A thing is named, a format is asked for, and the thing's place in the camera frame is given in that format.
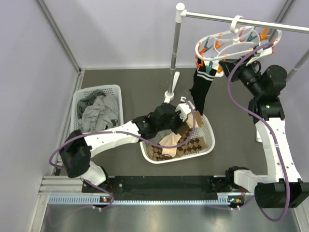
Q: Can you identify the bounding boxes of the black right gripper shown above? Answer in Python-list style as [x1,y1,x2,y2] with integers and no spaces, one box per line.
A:
[219,53,263,97]

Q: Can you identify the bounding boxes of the teal clothes peg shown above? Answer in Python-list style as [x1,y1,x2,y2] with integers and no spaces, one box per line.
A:
[205,61,217,76]

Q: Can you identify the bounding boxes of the brown beige striped socks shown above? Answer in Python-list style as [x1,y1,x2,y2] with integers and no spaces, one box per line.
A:
[154,112,207,161]

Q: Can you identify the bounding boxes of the black sock with white stripes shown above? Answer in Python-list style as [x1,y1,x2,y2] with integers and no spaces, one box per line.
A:
[189,66,216,115]

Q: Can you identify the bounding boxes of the orange clothes peg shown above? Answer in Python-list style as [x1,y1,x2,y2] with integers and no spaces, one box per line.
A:
[195,58,205,69]

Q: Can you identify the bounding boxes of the white round clip hanger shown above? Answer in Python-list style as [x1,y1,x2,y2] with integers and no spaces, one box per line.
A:
[195,26,282,63]

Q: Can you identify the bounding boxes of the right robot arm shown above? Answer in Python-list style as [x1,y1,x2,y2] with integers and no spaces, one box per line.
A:
[225,61,309,208]

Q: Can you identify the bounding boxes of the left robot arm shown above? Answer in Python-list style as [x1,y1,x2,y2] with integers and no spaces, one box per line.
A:
[59,101,195,192]

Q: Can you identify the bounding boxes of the white sock on hanger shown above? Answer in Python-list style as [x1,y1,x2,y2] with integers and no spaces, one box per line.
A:
[215,69,225,77]

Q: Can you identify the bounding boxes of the brown argyle socks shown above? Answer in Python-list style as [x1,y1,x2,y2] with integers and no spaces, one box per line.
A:
[146,129,207,162]

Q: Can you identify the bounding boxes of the white oval sock basket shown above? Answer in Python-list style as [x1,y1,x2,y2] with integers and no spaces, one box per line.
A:
[140,115,215,164]

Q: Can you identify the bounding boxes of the grey clothes pile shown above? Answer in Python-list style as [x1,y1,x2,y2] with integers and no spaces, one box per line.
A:
[77,90,120,133]

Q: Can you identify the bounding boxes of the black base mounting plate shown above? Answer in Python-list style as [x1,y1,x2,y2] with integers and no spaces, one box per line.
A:
[81,175,244,201]

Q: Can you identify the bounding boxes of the white rectangular laundry basket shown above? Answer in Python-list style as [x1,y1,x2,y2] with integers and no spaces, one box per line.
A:
[70,85,124,133]

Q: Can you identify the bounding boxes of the white drying rack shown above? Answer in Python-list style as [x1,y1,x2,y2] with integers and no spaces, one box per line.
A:
[164,0,309,102]

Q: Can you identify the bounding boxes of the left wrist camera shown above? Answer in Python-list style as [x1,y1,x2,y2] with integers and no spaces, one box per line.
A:
[176,97,195,122]

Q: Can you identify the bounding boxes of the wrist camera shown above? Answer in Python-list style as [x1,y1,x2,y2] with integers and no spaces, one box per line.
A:
[176,97,195,122]
[252,42,277,60]

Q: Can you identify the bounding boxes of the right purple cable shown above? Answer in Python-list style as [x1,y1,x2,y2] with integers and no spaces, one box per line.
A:
[227,41,290,222]

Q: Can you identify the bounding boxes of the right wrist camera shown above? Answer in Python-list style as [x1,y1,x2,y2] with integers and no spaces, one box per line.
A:
[252,42,277,60]

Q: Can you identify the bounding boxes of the grey slotted cable duct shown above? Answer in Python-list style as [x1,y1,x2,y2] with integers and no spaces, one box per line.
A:
[48,195,244,205]

